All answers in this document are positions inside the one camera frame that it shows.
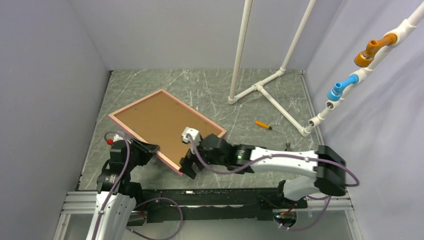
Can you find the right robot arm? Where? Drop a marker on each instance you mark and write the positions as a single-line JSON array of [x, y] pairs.
[[319, 171]]

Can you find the blue nozzle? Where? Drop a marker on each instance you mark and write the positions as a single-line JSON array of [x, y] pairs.
[[337, 91]]

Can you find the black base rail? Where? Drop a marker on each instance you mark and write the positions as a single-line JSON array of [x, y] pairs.
[[261, 203]]

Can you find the orange nozzle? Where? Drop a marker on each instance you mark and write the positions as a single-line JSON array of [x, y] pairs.
[[366, 57]]

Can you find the white PVC pipe stand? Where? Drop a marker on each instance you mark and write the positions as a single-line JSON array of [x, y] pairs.
[[295, 16]]

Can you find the orange handled screwdriver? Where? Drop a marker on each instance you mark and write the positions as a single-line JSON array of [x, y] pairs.
[[263, 125]]

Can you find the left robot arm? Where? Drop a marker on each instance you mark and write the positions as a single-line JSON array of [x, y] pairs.
[[116, 195]]

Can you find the black handled hammer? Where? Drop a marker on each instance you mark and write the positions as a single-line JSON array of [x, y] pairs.
[[288, 147]]

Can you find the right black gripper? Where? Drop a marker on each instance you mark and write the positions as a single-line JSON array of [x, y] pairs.
[[186, 163]]

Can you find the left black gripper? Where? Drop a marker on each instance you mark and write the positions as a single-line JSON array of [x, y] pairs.
[[147, 155]]

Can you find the pink picture frame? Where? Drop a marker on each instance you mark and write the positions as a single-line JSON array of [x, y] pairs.
[[160, 119]]

